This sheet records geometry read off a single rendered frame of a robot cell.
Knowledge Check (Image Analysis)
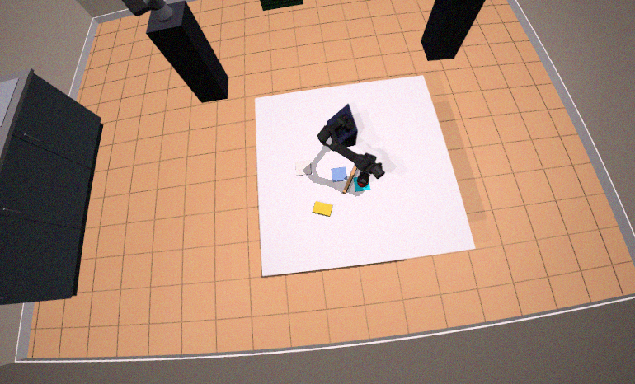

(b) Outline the orange flat bar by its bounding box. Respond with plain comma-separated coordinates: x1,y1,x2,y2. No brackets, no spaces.
342,166,357,194

